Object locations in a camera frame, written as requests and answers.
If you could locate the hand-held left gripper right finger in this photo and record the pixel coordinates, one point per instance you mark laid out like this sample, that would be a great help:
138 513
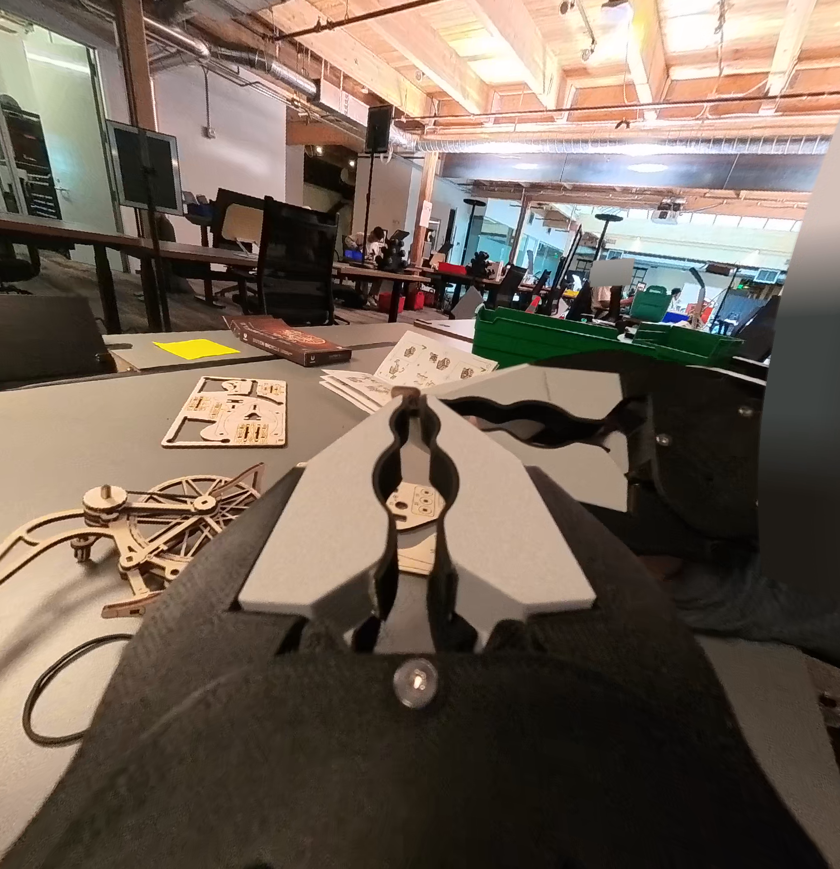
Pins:
515 543

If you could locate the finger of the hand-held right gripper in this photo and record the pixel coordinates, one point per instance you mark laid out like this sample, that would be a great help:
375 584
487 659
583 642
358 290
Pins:
549 387
583 475

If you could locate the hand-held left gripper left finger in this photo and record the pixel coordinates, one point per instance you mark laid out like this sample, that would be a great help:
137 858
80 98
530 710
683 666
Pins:
311 536

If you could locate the wooden parts sheet with holes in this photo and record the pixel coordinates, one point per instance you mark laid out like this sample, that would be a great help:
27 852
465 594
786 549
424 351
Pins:
413 506

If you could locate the person's right forearm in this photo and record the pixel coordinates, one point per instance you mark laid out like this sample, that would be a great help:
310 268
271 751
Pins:
732 597

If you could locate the wooden parts sheet with engraving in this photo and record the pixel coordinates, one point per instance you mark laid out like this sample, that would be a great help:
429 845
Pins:
199 405

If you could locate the brown model kit box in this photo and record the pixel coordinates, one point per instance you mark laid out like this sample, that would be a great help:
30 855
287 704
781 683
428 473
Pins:
291 339

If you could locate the wooden bicycle model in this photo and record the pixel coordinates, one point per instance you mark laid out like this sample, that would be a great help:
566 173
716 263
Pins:
104 506

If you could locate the green plastic bin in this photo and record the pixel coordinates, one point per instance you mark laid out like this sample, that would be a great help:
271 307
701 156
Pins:
528 339

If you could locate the white instruction booklet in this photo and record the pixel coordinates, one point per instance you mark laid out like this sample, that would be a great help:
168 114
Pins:
427 360

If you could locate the yellow sticky note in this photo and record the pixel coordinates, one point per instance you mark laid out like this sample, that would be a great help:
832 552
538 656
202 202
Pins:
196 348

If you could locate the black mesh office chair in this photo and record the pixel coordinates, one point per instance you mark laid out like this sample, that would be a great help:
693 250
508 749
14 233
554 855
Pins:
294 258

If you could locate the black speaker on stand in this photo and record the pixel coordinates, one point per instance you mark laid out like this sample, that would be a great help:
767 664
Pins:
379 129

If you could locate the chair with tan back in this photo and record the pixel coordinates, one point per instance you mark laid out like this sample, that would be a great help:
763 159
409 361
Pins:
240 224

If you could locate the black rubber band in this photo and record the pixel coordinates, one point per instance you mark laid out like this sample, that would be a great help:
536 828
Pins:
28 706

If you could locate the black case with label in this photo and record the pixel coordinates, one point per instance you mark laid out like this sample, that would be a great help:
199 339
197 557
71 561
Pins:
40 339

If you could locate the long dark wooden desk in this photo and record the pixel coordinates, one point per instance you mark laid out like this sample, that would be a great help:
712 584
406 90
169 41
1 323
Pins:
87 237

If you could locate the framed screen on stand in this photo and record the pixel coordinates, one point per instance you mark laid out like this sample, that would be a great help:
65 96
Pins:
145 166

